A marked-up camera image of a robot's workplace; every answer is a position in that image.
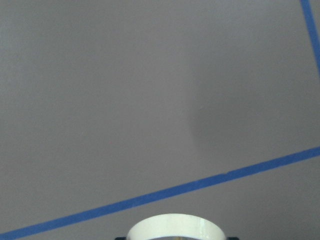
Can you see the blue white call bell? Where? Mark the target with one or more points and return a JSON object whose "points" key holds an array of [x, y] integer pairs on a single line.
{"points": [[175, 225]]}

